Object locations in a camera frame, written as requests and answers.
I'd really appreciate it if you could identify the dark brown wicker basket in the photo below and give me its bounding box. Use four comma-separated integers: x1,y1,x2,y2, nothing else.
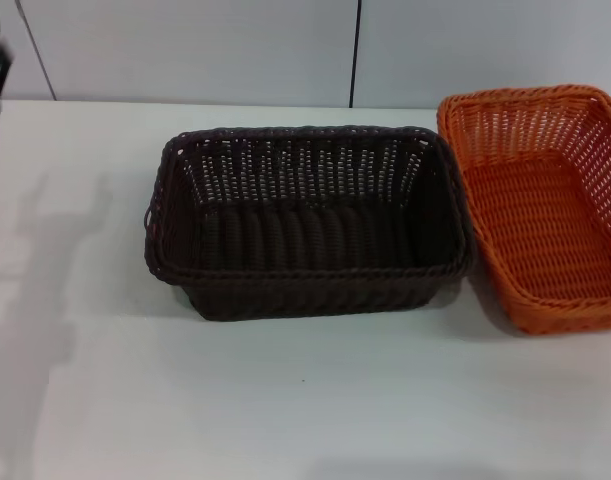
143,124,479,323

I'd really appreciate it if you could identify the orange wicker basket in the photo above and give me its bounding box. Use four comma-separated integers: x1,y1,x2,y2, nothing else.
436,84,611,336

